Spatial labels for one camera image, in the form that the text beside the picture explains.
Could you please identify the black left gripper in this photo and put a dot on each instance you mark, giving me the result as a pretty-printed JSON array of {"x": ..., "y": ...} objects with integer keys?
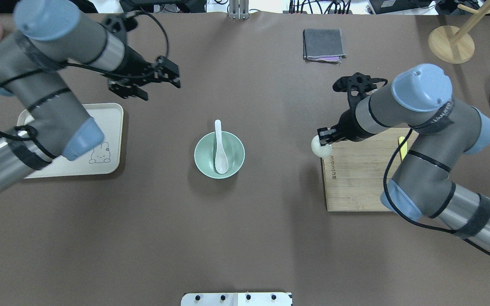
[{"x": 133, "y": 62}]

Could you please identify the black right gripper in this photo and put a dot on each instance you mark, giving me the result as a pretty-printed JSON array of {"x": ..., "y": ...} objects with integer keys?
[{"x": 348, "y": 126}]

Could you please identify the white ceramic spoon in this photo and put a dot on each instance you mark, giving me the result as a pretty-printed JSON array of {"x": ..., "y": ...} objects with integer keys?
[{"x": 220, "y": 159}]

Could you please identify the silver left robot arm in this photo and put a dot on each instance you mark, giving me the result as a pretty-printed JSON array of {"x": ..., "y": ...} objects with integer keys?
[{"x": 50, "y": 36}]

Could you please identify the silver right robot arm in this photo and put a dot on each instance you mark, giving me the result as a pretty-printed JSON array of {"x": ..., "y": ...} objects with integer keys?
[{"x": 420, "y": 191}]

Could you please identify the grey purple folded cloth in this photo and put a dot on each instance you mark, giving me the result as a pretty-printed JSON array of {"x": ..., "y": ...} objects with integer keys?
[{"x": 323, "y": 45}]

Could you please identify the yellow plastic knife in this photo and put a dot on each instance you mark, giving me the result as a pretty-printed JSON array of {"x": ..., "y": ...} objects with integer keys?
[{"x": 403, "y": 147}]

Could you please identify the cream serving tray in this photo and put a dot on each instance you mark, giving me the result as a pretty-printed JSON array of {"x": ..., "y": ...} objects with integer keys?
[{"x": 95, "y": 150}]

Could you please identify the wooden mug tree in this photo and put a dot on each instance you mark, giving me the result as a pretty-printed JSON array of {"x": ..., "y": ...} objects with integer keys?
[{"x": 453, "y": 44}]

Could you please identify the white mounting plate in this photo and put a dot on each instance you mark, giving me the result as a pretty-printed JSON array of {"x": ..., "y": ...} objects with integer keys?
[{"x": 237, "y": 299}]

